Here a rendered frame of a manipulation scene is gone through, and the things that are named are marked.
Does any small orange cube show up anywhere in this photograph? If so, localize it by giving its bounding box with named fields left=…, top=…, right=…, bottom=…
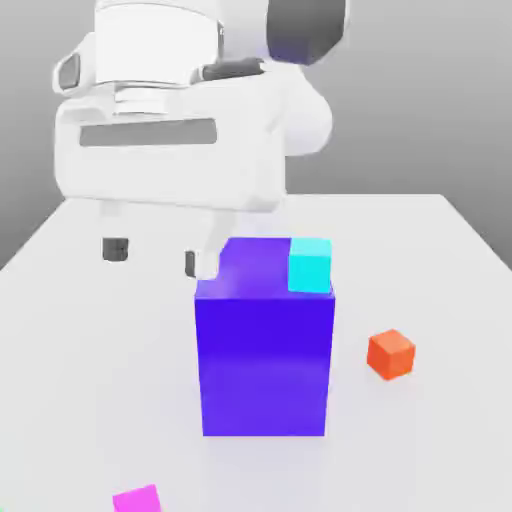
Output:
left=366, top=328, right=417, bottom=382

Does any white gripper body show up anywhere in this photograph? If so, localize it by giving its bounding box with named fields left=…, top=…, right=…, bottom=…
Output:
left=53, top=74, right=288, bottom=214

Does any large blue box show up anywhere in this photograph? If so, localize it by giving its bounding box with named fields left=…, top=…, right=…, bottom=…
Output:
left=193, top=236, right=336, bottom=438

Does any small cyan cube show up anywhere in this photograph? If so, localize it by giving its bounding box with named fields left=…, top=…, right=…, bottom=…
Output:
left=287, top=236, right=334, bottom=296

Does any small magenta cube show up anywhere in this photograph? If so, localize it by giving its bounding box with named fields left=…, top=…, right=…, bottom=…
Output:
left=111, top=483, right=164, bottom=512

